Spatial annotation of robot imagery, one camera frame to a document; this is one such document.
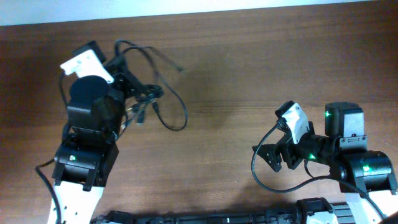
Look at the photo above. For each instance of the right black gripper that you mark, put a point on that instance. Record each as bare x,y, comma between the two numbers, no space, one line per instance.
288,146

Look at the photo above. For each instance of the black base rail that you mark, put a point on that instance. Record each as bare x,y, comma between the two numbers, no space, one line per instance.
299,212

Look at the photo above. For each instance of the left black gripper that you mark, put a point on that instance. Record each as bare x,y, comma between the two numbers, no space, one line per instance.
125,79

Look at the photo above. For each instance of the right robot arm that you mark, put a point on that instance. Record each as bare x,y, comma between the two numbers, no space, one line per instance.
365,177

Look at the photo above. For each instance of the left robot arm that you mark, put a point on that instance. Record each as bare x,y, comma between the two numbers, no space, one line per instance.
97,115

